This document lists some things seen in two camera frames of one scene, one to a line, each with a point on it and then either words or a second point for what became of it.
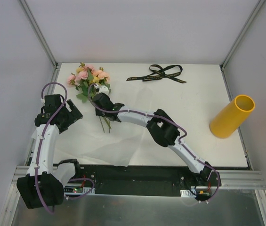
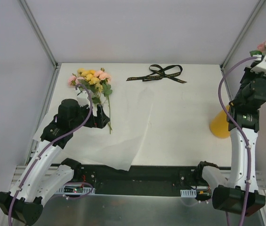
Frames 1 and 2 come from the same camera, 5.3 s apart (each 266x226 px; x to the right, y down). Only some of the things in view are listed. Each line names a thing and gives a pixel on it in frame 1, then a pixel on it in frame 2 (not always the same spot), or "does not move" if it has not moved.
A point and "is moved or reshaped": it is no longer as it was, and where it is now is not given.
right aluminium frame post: [242, 33] does not move
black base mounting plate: [144, 180] does not move
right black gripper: [100, 100] → [250, 72]
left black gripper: [74, 112] → [100, 117]
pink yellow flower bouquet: [84, 76] is moved or reshaped
